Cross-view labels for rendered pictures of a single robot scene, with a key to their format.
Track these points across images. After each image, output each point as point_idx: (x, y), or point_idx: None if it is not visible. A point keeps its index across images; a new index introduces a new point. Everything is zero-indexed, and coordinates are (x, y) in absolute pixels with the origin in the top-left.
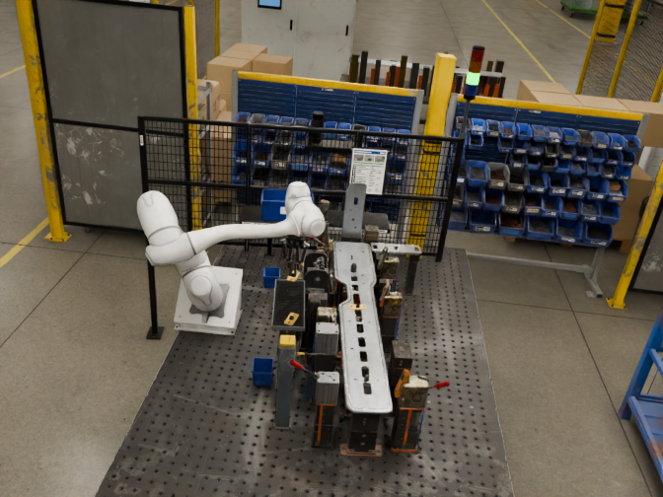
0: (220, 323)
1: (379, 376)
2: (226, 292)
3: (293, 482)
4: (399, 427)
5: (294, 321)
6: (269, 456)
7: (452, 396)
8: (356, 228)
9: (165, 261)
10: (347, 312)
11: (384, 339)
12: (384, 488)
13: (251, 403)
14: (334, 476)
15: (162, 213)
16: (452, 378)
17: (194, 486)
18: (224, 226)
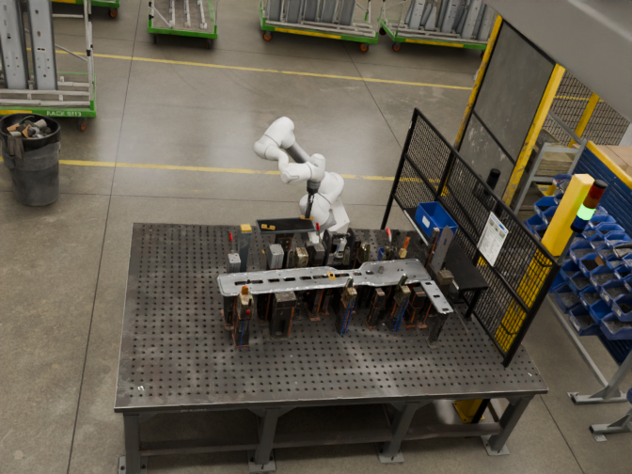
0: (313, 237)
1: (255, 288)
2: (330, 225)
3: (192, 291)
4: (235, 321)
5: (265, 228)
6: (210, 279)
7: (303, 371)
8: (438, 264)
9: (255, 151)
10: (322, 271)
11: (338, 317)
12: (198, 332)
13: (251, 266)
14: (202, 308)
15: (274, 128)
16: (325, 371)
17: (180, 254)
18: (282, 153)
